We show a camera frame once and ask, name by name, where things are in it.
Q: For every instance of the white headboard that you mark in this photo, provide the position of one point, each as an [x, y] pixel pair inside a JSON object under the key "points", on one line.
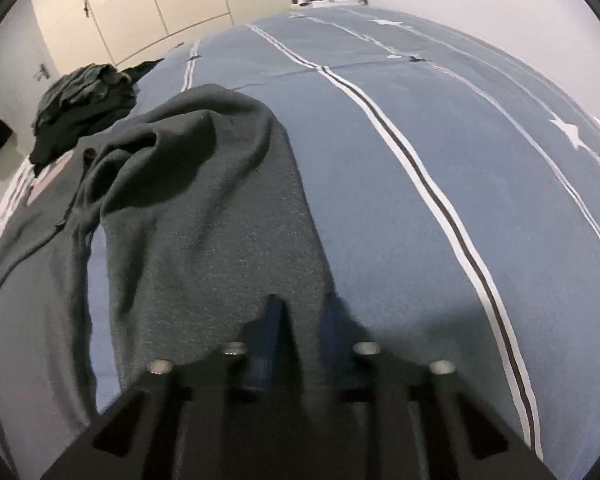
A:
{"points": [[520, 25]]}

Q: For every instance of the white door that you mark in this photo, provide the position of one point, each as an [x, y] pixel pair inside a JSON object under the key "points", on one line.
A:
{"points": [[20, 50]]}

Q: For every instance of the dark grey garment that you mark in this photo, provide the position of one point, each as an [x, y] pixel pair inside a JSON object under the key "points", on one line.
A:
{"points": [[80, 87]]}

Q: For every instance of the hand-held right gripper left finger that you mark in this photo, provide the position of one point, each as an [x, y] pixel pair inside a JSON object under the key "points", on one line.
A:
{"points": [[267, 345]]}

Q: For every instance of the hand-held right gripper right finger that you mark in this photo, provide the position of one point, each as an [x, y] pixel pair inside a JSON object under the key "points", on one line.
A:
{"points": [[334, 345]]}

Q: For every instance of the black garment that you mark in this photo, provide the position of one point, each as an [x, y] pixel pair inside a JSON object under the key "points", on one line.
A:
{"points": [[75, 130]]}

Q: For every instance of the grey sweatshirt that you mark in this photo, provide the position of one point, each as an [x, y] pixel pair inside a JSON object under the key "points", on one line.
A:
{"points": [[205, 200]]}

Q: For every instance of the striped star bed sheet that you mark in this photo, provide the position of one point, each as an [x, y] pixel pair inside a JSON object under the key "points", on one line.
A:
{"points": [[430, 120]]}

